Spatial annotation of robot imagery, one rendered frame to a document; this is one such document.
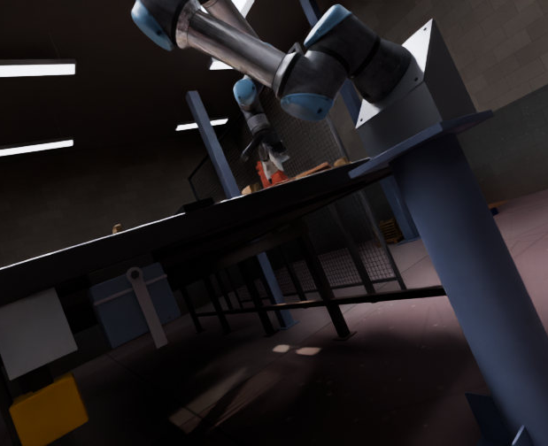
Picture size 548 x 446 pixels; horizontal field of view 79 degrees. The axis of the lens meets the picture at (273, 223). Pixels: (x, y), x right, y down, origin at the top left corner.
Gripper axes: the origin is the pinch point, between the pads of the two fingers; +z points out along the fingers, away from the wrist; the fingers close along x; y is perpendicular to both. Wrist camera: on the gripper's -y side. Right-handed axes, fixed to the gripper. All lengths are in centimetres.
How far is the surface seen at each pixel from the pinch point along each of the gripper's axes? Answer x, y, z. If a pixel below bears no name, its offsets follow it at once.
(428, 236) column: -47, 11, 35
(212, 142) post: 184, 38, -87
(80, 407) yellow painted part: -45, -70, 34
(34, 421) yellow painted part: -47, -76, 32
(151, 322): -43, -55, 26
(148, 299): -42, -54, 22
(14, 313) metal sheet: -44, -74, 15
